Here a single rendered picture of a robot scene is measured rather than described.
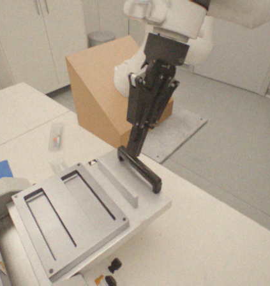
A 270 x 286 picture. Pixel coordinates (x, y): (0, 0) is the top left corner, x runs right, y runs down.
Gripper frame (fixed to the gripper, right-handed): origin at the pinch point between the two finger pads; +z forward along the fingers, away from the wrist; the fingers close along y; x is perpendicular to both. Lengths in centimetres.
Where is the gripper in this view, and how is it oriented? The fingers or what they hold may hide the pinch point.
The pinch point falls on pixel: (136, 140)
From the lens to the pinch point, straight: 47.2
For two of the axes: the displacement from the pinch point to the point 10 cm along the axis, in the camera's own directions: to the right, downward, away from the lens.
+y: 6.8, -1.3, 7.2
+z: -2.8, 8.6, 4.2
